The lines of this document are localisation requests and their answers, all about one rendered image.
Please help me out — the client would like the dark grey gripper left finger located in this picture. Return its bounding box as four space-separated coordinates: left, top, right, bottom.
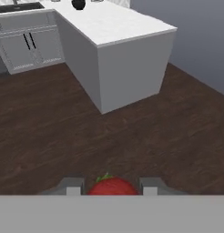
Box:
39 177 86 197

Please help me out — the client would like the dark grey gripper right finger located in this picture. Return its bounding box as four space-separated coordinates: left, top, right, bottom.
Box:
138 177 185 197

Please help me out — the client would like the white kitchen counter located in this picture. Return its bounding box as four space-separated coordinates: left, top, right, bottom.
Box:
0 0 178 115

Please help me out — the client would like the black round pot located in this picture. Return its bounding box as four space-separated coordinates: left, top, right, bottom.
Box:
71 0 87 11

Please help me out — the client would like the black sink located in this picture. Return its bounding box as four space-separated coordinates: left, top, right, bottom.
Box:
0 1 46 15

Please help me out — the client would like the black cupboard handle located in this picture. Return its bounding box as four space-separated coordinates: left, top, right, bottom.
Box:
28 32 37 49
23 33 31 50

